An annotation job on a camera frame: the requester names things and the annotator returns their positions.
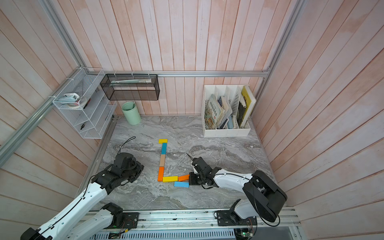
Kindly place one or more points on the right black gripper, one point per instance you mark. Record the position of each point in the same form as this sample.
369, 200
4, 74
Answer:
191, 179

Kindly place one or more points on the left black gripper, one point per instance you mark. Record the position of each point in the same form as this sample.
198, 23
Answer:
140, 168

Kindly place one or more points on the light blue block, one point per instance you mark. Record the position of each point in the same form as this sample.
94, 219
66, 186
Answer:
181, 184

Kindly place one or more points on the orange block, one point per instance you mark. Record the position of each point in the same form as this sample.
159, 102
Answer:
183, 178
160, 174

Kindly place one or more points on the long yellow block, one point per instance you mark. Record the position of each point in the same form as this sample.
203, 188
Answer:
170, 179

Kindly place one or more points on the natural wood block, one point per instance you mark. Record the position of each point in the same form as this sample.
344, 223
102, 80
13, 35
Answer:
162, 161

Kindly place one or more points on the teal block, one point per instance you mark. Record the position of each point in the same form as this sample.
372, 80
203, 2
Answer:
164, 148

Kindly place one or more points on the short yellow block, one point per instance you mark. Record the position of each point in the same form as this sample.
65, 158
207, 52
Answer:
163, 141

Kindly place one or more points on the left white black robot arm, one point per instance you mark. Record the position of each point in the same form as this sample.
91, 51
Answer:
63, 225

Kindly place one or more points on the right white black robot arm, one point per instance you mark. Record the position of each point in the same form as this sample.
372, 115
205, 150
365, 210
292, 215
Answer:
264, 197

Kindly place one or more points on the grey blue books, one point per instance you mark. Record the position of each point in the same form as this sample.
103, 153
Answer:
228, 111

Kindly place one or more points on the mint green cup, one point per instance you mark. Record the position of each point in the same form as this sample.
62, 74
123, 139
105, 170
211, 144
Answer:
131, 113

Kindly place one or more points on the illustrated children's book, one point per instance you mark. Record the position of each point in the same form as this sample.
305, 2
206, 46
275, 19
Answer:
213, 113

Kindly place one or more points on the white file organizer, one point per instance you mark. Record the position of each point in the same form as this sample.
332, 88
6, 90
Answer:
230, 126

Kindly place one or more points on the papers in black basket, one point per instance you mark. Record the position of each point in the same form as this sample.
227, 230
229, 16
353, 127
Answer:
131, 83

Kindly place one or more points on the white tape dispenser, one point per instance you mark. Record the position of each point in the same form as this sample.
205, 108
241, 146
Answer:
70, 99

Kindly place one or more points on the yellow book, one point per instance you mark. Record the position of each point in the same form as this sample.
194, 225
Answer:
246, 104

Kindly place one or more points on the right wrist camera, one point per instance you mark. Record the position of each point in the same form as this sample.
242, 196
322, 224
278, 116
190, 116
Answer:
200, 166

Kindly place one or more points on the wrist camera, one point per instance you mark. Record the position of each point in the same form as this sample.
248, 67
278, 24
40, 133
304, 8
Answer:
125, 161
200, 166

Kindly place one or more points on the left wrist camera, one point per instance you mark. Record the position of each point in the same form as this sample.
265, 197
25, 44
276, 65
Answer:
125, 161

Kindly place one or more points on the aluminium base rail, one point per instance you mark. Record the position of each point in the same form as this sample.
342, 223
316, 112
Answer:
202, 219

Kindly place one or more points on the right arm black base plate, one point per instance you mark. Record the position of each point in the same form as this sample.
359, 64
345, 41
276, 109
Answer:
227, 218

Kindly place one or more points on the black mesh wall basket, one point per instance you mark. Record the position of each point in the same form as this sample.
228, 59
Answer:
149, 93

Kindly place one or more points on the white wire shelf rack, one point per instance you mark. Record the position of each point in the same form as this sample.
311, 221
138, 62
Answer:
95, 111

